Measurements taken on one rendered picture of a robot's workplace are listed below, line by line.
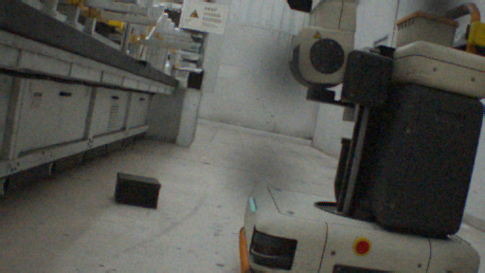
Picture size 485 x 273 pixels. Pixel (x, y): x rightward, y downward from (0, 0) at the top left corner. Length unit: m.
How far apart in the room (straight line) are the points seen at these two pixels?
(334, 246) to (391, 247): 0.16
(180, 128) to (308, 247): 4.63
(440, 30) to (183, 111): 4.52
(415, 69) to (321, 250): 0.54
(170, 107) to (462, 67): 4.83
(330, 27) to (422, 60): 0.29
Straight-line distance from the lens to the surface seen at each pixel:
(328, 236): 1.40
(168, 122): 6.06
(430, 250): 1.50
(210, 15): 5.96
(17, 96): 2.15
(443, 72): 1.49
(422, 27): 1.66
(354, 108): 1.61
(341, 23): 1.58
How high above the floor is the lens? 0.53
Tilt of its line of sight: 3 degrees down
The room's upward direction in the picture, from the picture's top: 11 degrees clockwise
